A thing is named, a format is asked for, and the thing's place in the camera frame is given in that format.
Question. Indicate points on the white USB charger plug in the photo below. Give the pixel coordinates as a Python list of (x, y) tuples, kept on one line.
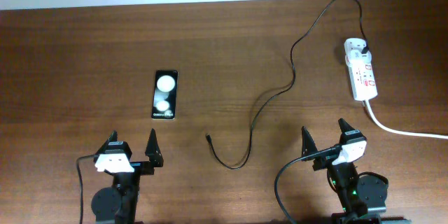
[(355, 47)]

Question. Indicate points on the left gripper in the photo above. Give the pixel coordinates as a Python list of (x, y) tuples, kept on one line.
[(154, 157)]

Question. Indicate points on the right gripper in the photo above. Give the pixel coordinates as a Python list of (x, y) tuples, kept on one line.
[(309, 145)]

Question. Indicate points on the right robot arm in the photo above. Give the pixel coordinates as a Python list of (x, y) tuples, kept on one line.
[(362, 195)]

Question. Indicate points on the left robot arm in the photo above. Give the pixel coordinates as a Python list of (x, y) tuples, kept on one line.
[(117, 204)]

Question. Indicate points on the black Samsung Galaxy smartphone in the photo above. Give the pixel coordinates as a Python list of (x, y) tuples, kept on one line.
[(164, 95)]

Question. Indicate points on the white power strip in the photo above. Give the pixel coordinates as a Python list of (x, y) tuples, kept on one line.
[(361, 75)]

